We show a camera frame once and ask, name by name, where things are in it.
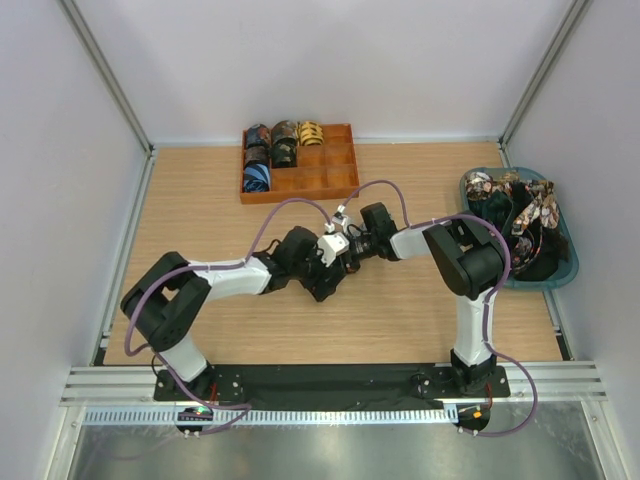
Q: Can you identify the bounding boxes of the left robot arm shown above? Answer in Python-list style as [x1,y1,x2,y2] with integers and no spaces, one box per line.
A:
[120,226,351,400]

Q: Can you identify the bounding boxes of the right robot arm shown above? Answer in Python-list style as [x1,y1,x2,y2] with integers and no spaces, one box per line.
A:
[343,202,508,396]

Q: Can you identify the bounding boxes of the orange compartment tray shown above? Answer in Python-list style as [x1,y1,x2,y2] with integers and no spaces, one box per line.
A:
[239,123,360,205]

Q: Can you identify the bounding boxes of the blue striped rolled tie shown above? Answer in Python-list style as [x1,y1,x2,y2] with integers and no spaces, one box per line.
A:
[243,163,271,193]

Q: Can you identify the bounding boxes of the dark camouflage rolled tie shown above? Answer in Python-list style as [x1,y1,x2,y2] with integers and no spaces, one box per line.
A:
[270,142,297,169]

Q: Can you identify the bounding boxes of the dark brown rolled tie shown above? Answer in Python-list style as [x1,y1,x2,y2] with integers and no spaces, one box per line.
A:
[244,145,270,166]

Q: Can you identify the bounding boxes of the yellow black rolled tie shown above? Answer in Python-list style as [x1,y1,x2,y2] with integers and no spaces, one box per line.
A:
[297,121,324,146]

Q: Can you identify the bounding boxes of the brown blue rolled tie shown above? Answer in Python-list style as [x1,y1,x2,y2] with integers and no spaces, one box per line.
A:
[271,120,298,145]

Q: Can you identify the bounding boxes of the dark green tie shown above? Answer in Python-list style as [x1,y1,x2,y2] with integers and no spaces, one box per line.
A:
[469,191,514,229]

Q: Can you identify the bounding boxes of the navy orange rolled tie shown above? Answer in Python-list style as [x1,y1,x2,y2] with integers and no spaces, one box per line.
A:
[245,123,271,148]

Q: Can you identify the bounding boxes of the dark navy floral tie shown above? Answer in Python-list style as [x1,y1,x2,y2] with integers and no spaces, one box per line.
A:
[506,220,543,276]

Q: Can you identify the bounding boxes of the teal plastic bin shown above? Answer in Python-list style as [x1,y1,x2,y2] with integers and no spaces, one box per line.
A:
[459,167,579,291]

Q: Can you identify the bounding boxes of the brown blue floral tie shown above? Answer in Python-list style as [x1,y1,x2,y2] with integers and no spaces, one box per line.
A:
[510,180,560,235]

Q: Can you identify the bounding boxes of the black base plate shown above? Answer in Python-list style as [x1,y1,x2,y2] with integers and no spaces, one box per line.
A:
[152,363,511,411]

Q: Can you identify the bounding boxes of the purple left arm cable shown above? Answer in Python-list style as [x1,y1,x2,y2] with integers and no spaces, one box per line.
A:
[107,198,334,461]

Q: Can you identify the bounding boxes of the aluminium frame rail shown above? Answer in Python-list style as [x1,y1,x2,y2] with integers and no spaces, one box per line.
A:
[59,361,607,407]

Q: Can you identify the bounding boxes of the white slotted cable duct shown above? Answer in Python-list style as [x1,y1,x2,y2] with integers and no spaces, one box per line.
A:
[83,405,458,428]

